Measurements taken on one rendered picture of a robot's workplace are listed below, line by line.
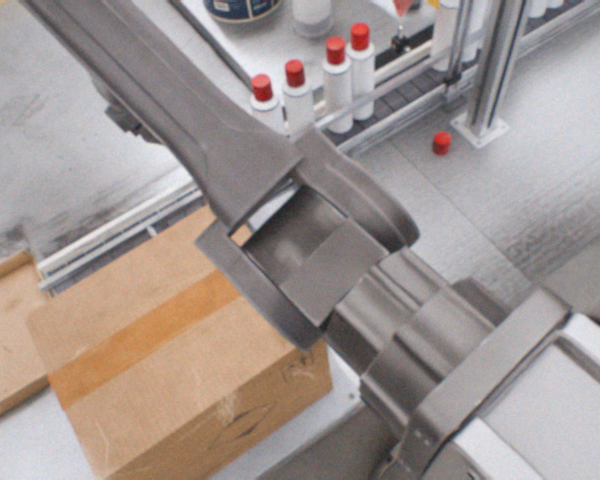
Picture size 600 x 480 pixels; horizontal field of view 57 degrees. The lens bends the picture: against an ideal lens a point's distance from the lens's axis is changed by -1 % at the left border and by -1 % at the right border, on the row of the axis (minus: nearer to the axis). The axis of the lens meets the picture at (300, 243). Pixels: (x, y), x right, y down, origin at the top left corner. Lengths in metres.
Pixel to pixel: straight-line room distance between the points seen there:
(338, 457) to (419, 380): 1.50
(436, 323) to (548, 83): 1.11
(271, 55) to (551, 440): 1.14
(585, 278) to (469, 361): 1.84
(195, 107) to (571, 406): 0.24
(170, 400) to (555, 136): 0.91
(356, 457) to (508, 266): 0.90
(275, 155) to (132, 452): 0.43
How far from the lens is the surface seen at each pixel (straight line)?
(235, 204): 0.33
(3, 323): 1.17
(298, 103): 1.00
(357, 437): 1.77
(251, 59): 1.31
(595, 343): 0.26
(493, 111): 1.19
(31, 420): 1.07
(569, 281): 2.05
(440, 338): 0.26
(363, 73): 1.06
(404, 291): 0.28
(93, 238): 1.07
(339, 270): 0.30
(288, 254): 0.32
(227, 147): 0.33
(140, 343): 0.70
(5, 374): 1.12
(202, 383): 0.66
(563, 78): 1.36
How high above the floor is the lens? 1.74
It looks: 60 degrees down
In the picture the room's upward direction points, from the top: 11 degrees counter-clockwise
